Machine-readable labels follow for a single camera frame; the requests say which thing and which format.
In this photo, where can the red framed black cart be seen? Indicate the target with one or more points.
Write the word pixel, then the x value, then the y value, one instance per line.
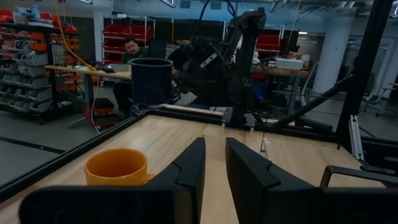
pixel 102 103

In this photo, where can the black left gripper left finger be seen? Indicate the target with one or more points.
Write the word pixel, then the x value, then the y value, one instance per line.
pixel 174 205

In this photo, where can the dark blue enamel mug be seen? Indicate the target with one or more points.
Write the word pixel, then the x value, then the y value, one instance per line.
pixel 150 82

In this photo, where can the black aluminium table frame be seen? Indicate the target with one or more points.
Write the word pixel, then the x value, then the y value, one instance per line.
pixel 367 62

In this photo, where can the red storage bins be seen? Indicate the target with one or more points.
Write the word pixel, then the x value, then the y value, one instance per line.
pixel 268 42

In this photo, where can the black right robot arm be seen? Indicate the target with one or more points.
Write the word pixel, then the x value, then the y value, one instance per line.
pixel 245 77

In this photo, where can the white box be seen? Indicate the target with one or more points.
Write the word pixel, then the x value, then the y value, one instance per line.
pixel 289 63

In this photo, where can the wooden workbench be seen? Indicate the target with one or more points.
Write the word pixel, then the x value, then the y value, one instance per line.
pixel 286 72
pixel 93 72

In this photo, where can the silver aluminium bracket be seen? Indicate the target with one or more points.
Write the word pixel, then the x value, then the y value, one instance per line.
pixel 356 140

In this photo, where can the orange plastic mug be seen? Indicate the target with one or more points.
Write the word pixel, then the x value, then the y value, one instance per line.
pixel 115 168

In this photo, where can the red bin shelf rack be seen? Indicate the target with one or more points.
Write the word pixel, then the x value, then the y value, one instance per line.
pixel 127 31

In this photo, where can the grey bin storage rack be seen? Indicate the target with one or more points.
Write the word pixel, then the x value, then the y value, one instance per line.
pixel 28 77

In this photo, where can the person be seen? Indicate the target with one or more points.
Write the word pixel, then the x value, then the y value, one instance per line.
pixel 133 51

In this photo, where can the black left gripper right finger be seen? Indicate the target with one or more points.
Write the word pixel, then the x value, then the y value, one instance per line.
pixel 280 205

